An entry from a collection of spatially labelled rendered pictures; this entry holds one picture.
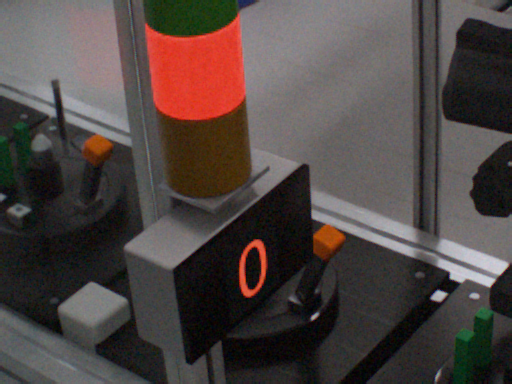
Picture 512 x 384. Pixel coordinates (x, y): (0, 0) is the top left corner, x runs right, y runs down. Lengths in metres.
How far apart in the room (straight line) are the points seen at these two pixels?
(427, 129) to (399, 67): 0.48
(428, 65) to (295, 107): 0.46
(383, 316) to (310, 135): 0.47
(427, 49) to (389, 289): 0.21
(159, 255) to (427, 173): 0.50
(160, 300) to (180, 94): 0.12
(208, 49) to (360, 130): 0.85
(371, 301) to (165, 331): 0.38
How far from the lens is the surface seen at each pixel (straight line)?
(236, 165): 0.73
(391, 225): 1.20
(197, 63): 0.69
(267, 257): 0.78
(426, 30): 1.11
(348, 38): 1.71
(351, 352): 1.06
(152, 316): 0.76
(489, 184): 0.84
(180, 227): 0.75
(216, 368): 0.87
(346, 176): 1.44
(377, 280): 1.13
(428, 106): 1.15
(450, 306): 1.10
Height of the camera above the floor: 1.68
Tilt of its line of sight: 33 degrees down
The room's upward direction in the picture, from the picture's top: 4 degrees counter-clockwise
